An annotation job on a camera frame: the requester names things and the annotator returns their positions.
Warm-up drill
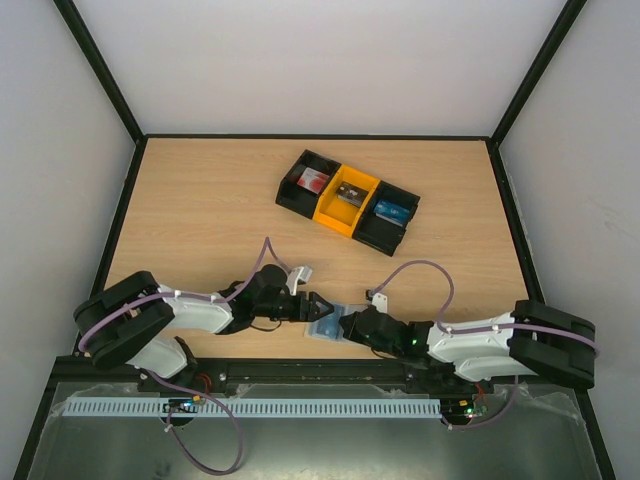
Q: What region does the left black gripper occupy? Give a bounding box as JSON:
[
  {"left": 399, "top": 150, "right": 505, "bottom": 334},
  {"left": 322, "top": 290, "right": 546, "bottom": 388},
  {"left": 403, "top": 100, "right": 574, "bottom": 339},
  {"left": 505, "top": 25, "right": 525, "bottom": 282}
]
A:
[{"left": 254, "top": 292, "right": 334, "bottom": 323}]

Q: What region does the beige card holder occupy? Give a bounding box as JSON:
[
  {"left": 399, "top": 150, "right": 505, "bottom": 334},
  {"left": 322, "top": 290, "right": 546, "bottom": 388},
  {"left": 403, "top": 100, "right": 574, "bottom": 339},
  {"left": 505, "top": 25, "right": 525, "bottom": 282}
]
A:
[{"left": 305, "top": 303, "right": 366, "bottom": 343}]

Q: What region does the black bin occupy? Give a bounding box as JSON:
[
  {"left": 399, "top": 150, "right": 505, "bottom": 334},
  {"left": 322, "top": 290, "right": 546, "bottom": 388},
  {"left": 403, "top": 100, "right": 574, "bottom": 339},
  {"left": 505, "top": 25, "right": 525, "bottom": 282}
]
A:
[
  {"left": 352, "top": 181, "right": 421, "bottom": 257},
  {"left": 276, "top": 150, "right": 342, "bottom": 219}
]

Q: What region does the yellow bin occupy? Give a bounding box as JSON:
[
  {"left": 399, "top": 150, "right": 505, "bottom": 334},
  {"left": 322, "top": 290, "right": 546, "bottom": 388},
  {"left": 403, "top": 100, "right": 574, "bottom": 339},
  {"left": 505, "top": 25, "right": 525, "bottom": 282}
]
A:
[{"left": 312, "top": 165, "right": 380, "bottom": 238}]

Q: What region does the blue card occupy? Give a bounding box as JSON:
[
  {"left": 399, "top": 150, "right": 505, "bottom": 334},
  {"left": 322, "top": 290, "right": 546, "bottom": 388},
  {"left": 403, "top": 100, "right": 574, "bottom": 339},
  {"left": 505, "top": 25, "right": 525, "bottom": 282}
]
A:
[
  {"left": 307, "top": 304, "right": 345, "bottom": 342},
  {"left": 374, "top": 199, "right": 410, "bottom": 227}
]

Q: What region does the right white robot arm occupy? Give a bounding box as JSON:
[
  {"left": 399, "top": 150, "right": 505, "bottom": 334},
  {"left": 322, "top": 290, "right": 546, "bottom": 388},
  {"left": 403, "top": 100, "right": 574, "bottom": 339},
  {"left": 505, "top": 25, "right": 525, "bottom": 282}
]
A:
[{"left": 339, "top": 300, "right": 598, "bottom": 392}]

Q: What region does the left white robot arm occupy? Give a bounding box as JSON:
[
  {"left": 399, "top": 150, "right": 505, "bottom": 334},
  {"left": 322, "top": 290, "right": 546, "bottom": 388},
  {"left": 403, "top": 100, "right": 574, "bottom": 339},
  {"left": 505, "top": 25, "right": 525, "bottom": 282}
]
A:
[{"left": 74, "top": 264, "right": 334, "bottom": 380}]

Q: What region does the dark card in bin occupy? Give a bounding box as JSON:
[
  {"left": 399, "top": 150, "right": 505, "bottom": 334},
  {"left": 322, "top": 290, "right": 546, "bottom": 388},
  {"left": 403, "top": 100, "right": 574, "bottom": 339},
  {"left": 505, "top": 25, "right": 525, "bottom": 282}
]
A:
[{"left": 336, "top": 182, "right": 368, "bottom": 208}]

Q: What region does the blue card in bin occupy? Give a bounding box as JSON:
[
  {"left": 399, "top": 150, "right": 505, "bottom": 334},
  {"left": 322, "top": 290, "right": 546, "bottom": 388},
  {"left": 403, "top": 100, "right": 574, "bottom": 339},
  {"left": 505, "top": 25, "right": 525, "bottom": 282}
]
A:
[{"left": 374, "top": 199, "right": 410, "bottom": 227}]

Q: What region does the red white card in bin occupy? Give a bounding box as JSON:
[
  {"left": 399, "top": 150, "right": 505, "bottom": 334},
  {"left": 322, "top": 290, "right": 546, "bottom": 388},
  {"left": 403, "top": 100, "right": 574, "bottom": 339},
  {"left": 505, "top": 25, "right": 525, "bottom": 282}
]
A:
[{"left": 296, "top": 167, "right": 329, "bottom": 194}]

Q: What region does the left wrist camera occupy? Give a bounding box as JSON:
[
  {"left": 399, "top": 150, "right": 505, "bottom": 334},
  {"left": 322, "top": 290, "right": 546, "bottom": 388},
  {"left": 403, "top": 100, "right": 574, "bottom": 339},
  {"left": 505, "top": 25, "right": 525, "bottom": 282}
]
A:
[{"left": 286, "top": 265, "right": 313, "bottom": 296}]

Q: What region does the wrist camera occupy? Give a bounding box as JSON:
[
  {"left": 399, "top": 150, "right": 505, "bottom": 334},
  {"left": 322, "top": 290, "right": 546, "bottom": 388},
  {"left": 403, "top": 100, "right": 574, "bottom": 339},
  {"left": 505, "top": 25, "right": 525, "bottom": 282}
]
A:
[
  {"left": 365, "top": 289, "right": 388, "bottom": 312},
  {"left": 286, "top": 265, "right": 313, "bottom": 296}
]

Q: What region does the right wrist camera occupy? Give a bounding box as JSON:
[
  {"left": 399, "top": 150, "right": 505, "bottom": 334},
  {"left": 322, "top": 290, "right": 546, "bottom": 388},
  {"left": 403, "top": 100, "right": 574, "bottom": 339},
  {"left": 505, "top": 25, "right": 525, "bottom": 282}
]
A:
[{"left": 365, "top": 289, "right": 388, "bottom": 312}]

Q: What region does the black aluminium frame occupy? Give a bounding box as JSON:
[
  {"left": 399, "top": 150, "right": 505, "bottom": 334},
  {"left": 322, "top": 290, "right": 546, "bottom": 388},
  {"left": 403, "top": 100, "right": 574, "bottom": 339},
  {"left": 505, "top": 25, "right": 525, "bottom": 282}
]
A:
[{"left": 0, "top": 0, "right": 640, "bottom": 480}]

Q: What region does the grey slotted cable duct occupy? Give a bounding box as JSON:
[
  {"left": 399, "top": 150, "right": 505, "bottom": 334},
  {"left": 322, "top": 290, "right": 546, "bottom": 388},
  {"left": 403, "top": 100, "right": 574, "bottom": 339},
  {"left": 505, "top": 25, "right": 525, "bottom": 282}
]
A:
[{"left": 60, "top": 397, "right": 441, "bottom": 419}]

